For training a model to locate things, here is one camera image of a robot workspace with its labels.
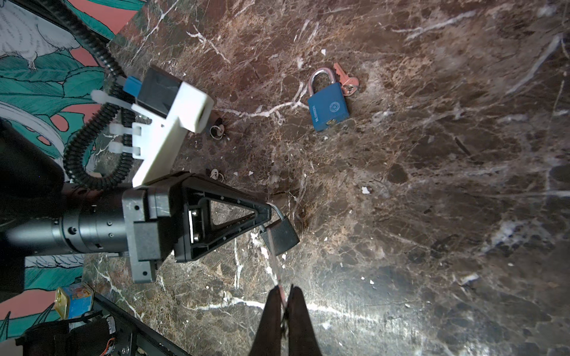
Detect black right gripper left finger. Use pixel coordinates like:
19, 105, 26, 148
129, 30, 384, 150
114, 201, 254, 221
249, 286, 282, 356

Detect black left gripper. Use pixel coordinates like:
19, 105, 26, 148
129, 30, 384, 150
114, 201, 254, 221
122, 171, 272, 283

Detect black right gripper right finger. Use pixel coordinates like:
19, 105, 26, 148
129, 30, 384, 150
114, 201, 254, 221
286, 286, 322, 356

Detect small black padlock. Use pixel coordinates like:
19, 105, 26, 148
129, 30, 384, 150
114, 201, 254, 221
261, 203, 300, 257

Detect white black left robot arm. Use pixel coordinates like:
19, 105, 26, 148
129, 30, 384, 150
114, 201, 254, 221
1, 120, 271, 293

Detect blue padlock with keys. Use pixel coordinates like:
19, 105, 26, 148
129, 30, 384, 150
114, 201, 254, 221
307, 62, 360, 132

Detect small colourful box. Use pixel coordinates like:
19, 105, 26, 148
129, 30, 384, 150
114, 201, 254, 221
54, 283, 94, 320

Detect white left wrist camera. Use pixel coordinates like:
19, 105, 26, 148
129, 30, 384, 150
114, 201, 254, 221
91, 65, 215, 188

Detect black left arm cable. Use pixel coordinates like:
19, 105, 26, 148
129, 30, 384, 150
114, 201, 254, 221
39, 0, 137, 191

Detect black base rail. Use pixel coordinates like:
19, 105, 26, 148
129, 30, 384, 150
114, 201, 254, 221
13, 293, 188, 355

